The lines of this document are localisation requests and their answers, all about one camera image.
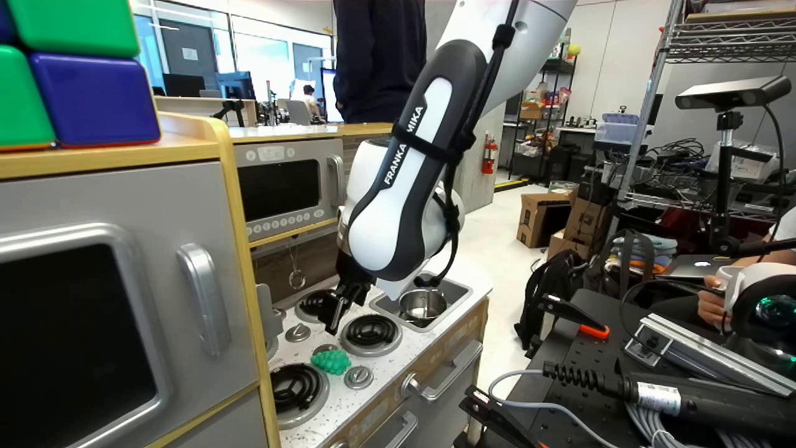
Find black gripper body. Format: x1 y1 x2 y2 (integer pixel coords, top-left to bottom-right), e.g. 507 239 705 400
331 247 373 307

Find teal blue toy object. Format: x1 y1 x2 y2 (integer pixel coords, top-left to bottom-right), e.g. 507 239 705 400
307 344 353 378

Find white black robot base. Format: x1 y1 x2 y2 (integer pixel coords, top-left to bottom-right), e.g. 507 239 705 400
720 259 796 356

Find black toy stove burner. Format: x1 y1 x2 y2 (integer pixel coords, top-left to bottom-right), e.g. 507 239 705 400
269 360 331 432
294 287 342 327
338 310 404 358

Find grey stove knob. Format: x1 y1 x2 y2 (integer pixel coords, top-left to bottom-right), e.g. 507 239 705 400
284 320 313 346
342 363 374 392

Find small steel pot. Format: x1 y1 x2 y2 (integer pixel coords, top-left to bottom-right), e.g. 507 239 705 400
397 287 450 329

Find bare operator hand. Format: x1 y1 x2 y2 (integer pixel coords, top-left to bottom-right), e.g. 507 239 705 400
697 272 736 334

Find wooden toy play kitchen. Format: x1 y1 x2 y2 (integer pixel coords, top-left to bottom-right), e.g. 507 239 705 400
0 110 491 448

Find grey toy sink basin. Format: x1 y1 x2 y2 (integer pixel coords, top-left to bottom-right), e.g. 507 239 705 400
368 268 474 335

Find grey toy microwave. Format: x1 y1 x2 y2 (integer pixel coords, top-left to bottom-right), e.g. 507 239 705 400
233 136 347 247

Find black clamp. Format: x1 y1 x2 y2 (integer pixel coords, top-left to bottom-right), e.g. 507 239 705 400
458 384 545 448

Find distant person white shirt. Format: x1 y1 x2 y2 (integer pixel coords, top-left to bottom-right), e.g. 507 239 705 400
297 81 326 124

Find red fire extinguisher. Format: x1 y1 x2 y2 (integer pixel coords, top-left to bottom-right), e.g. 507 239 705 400
480 135 501 178

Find black tool orange tip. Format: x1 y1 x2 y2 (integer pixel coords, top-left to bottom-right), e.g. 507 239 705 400
535 290 614 344

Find standing person dark sweater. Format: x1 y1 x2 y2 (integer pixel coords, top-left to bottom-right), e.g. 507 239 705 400
331 0 430 127

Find computer monitor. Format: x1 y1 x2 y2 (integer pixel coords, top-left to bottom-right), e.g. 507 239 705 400
214 70 257 101

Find grey toy oven door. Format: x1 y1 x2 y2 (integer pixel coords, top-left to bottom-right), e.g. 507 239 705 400
0 160 261 448

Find brown cardboard box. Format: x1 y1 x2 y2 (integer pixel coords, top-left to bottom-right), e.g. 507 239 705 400
545 193 616 263

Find translucent plastic bin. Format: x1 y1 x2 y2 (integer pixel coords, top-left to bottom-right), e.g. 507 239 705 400
591 111 657 150

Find blue purple foam block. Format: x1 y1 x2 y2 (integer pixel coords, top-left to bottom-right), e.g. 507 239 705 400
26 53 163 150

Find silver metal pole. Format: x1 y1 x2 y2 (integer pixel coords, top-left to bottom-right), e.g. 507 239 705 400
614 0 685 203

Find aluminium extrusion bar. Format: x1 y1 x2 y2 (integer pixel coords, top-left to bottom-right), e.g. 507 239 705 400
621 310 796 399

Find black plug silver collar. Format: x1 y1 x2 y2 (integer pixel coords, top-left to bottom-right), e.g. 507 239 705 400
539 360 796 442

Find large green foam block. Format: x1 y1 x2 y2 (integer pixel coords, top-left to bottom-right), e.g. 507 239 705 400
5 0 141 60

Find grey drawer handle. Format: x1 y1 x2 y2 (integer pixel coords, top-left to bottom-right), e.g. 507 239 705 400
399 335 484 405

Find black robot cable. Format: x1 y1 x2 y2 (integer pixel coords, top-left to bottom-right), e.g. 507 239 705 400
430 0 521 290

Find grey cable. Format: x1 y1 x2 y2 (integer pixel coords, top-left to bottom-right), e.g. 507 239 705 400
484 368 619 448

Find black camera stand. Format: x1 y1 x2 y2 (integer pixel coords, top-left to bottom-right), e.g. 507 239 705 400
711 107 781 254

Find grey depth camera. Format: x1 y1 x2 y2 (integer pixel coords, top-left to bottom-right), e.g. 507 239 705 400
670 74 794 114

